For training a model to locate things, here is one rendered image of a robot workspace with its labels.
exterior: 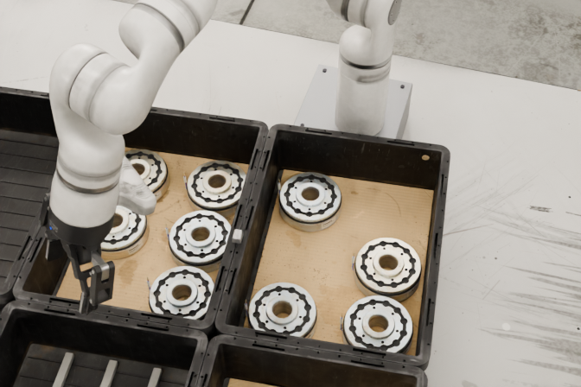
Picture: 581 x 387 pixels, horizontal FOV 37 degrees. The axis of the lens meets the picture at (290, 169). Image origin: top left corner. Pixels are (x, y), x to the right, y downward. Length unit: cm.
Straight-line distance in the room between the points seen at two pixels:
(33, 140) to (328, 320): 64
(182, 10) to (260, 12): 217
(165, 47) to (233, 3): 224
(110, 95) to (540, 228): 98
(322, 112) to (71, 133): 79
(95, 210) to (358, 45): 64
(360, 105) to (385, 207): 20
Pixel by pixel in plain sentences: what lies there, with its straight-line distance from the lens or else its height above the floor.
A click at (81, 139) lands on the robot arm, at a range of 93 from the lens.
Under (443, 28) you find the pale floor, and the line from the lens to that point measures 305.
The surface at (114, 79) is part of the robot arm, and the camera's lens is 87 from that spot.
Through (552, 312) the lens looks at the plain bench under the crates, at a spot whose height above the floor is 70.
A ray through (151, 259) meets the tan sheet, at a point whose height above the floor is 83.
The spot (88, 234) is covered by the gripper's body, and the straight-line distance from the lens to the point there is 101.
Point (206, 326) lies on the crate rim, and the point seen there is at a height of 93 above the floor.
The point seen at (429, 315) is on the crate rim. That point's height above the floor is 93.
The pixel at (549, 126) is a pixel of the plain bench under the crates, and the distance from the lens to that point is 181.
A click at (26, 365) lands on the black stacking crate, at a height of 83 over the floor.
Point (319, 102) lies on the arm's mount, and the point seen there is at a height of 80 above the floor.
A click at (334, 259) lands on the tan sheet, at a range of 139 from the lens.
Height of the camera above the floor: 199
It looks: 50 degrees down
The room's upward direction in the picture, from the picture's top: 1 degrees counter-clockwise
